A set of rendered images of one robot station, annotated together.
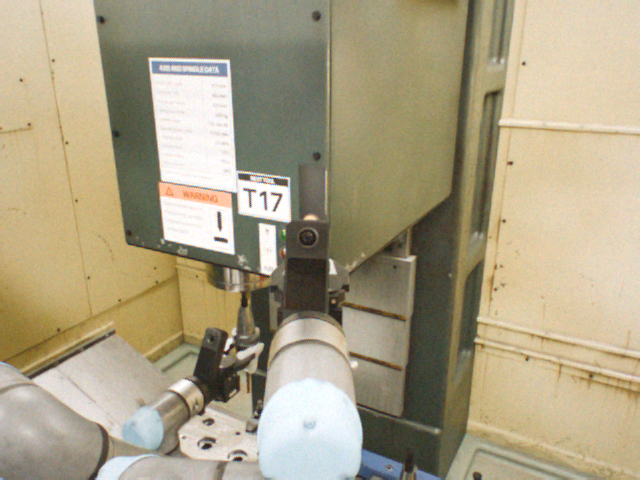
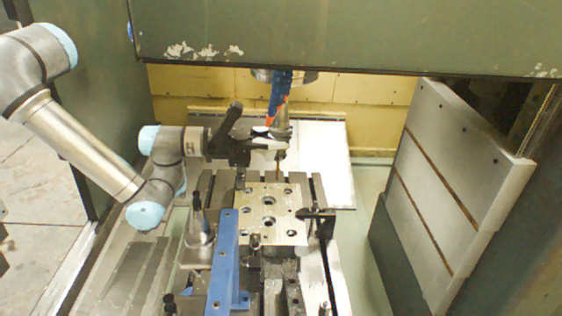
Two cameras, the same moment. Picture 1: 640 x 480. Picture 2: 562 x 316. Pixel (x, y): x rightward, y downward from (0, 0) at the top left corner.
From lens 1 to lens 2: 0.87 m
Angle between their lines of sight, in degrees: 51
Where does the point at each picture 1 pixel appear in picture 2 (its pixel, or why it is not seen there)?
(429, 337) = (500, 270)
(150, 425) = (146, 136)
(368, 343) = (441, 228)
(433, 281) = (539, 209)
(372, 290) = (464, 175)
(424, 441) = not seen: outside the picture
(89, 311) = (331, 97)
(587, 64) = not seen: outside the picture
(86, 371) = (309, 132)
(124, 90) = not seen: outside the picture
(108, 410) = (300, 159)
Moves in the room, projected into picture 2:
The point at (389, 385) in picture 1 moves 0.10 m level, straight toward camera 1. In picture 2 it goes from (438, 281) to (409, 292)
